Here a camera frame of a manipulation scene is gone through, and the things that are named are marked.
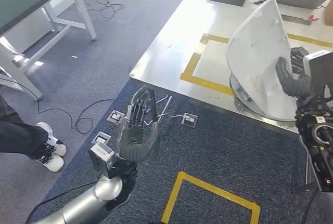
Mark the metal floor socket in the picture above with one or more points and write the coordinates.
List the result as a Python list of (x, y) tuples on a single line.
[(115, 117), (101, 138), (189, 120)]

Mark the yellow floor tape square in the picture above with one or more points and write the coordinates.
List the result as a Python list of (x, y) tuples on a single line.
[(216, 189)]

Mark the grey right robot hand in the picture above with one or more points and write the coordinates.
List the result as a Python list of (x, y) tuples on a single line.
[(296, 88)]

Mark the steel workbench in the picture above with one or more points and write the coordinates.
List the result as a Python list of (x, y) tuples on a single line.
[(182, 26)]

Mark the person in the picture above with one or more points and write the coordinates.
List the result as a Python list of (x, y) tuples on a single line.
[(15, 136)]

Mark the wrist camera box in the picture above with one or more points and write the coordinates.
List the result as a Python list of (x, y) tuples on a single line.
[(321, 71), (103, 158)]

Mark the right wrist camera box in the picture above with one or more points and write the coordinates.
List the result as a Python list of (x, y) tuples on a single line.
[(321, 71)]

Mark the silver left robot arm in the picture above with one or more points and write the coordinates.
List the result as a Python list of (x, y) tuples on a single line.
[(88, 205)]

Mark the small red object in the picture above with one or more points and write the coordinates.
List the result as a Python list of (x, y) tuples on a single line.
[(313, 18)]

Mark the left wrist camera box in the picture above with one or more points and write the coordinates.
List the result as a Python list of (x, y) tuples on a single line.
[(103, 158)]

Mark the round metal disc part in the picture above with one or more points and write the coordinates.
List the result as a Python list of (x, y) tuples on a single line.
[(242, 93)]

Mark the grey flat tool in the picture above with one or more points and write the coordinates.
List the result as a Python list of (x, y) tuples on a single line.
[(296, 20)]

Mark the white plastic shell part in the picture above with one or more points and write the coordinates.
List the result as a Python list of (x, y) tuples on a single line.
[(257, 53)]

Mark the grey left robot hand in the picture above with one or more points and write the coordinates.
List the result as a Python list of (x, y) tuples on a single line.
[(130, 143)]

